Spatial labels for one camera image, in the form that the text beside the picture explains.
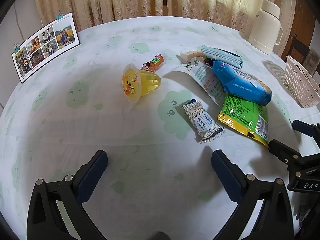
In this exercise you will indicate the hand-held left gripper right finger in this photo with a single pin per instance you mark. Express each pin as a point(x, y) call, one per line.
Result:
point(227, 177)

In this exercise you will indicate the yellow jelly cup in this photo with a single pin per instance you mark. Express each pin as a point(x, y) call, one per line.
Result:
point(147, 82)

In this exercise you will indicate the white patterned biscuit packet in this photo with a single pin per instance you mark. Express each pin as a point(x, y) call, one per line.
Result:
point(202, 121)

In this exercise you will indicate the teal binder clip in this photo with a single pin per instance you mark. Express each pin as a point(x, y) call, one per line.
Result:
point(59, 16)
point(16, 48)

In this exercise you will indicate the person's right hand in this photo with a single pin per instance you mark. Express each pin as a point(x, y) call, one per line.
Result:
point(306, 206)

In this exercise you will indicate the orange cartoon snack packet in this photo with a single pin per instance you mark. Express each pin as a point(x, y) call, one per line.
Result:
point(153, 63)

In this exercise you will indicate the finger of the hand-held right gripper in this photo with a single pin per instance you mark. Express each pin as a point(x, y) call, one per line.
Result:
point(280, 148)
point(303, 128)

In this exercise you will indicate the photo collage card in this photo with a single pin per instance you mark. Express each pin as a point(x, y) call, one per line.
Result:
point(45, 45)

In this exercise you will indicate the brown wooden door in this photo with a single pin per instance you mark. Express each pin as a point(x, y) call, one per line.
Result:
point(300, 30)

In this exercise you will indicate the white plastic basket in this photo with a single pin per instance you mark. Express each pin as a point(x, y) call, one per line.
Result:
point(297, 85)

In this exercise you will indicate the beige patterned curtain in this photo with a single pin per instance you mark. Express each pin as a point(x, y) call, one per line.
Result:
point(100, 0)
point(212, 0)

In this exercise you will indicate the white printed sachet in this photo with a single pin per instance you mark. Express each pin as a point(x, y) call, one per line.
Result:
point(207, 80)

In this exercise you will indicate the blue snack bag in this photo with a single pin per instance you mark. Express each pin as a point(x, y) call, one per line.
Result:
point(240, 80)

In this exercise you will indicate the purple snack packet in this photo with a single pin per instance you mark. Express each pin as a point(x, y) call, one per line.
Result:
point(208, 60)

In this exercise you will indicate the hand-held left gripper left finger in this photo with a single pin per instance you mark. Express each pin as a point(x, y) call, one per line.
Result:
point(92, 177)

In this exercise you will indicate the dark wooden chair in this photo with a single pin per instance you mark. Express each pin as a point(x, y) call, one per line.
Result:
point(297, 46)

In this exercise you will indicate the grey fuzzy cloth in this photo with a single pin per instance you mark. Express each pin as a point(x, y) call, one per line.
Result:
point(312, 60)

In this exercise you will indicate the green snack bag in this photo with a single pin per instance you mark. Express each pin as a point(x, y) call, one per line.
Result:
point(242, 115)

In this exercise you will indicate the pale peach snack packet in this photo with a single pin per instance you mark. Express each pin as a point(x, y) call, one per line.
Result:
point(192, 54)

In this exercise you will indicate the light blue striped packet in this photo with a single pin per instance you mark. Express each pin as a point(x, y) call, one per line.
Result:
point(222, 56)

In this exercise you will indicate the cream thermos jug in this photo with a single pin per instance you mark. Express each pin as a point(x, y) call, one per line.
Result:
point(265, 25)

